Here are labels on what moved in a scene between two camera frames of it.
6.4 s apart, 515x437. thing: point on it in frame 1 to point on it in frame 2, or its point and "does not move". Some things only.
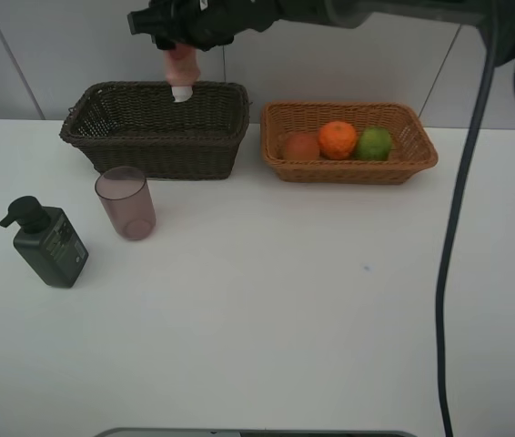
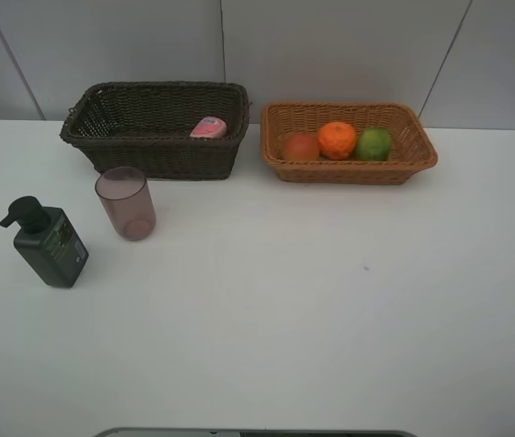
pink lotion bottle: (182, 70) to (209, 127)
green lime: (374, 144) does not move
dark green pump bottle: (50, 245) does not move
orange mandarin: (337, 140) does not move
